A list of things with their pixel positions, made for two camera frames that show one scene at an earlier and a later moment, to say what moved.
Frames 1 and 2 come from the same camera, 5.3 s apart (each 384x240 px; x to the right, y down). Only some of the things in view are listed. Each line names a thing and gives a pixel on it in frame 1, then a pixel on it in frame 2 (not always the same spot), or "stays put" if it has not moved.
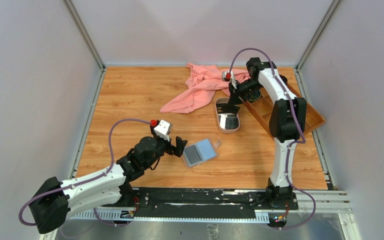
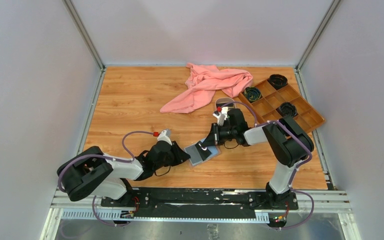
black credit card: (192, 154) stays put
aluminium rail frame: (323, 201) stays put
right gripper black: (236, 95) -> (212, 140)
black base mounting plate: (204, 202) stays put
